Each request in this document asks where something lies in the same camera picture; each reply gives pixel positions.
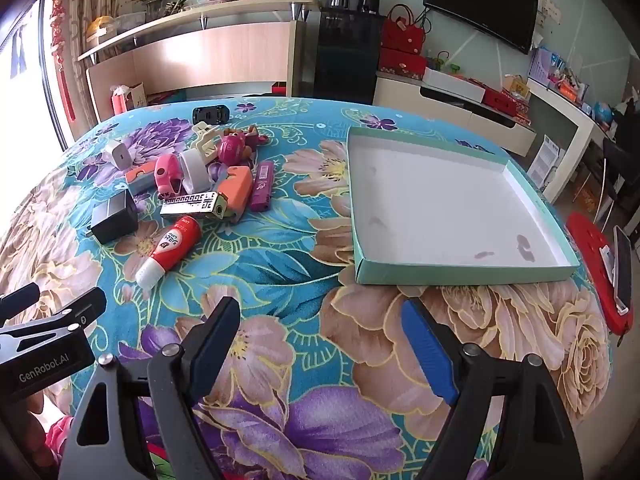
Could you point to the white desk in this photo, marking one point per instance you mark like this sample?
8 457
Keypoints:
570 125

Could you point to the cream television cabinet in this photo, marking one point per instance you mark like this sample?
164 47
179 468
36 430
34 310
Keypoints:
450 115

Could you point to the cream plastic clip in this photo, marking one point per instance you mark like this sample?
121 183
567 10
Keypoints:
202 140

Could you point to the white flat box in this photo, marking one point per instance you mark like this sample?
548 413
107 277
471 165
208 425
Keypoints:
452 85

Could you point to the black chair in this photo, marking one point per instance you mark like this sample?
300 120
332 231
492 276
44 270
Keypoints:
617 180

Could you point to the red gift box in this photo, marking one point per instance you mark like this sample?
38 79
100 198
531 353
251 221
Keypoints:
402 65

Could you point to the purple plastic stick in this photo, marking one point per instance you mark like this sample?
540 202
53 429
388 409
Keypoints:
261 187

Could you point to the purple plastic basket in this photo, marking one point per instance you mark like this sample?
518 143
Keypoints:
542 67

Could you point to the pink smart band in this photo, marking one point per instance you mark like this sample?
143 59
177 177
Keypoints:
167 175

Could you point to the silver patterned harmonica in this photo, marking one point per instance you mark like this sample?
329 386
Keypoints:
192 205

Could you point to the black wall television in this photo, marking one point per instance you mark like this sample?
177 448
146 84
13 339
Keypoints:
482 5

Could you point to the red patterned boxes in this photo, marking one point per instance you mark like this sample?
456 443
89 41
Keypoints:
507 102

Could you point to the black power adapter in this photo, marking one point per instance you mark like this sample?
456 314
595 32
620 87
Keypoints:
115 217

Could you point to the black toy car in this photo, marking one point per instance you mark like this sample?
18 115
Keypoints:
211 115

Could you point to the yellow cardboard box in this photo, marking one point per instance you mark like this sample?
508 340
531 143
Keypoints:
517 87

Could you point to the red round stool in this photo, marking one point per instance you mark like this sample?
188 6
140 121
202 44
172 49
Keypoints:
590 260

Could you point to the red handbag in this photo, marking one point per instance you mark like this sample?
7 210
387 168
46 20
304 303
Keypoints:
402 35

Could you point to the white charger plug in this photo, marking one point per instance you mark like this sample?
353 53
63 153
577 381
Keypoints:
117 154

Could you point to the orange and blue plastic toy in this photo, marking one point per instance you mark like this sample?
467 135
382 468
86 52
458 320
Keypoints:
142 177
237 190

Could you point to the wooden shelf counter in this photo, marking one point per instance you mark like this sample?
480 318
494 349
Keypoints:
200 55

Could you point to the shallow green cardboard box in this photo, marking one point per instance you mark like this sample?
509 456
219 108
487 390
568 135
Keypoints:
440 200

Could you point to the red and white gift bag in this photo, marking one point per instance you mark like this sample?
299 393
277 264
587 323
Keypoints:
127 99

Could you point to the white printed carton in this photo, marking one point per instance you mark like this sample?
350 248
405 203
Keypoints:
545 160

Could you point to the red hanging decoration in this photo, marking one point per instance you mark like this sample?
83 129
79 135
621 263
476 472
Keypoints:
62 45

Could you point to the smartphone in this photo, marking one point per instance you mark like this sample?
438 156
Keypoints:
622 270

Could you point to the pink puppy toy figure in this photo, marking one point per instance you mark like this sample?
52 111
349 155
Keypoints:
235 147

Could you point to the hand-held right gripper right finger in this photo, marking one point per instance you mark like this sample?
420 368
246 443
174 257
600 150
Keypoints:
430 355

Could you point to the red glue bottle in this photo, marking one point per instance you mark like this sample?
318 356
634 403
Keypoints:
172 247

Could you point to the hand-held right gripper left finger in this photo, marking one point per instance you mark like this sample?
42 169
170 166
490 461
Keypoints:
220 345

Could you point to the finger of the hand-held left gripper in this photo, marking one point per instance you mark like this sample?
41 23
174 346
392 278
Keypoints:
20 300
90 307

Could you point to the white smartwatch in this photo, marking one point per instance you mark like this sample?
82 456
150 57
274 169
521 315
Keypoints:
192 172

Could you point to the beige curtain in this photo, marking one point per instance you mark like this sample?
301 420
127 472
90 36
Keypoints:
95 10

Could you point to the black water dispenser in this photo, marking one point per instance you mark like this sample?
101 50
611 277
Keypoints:
347 55

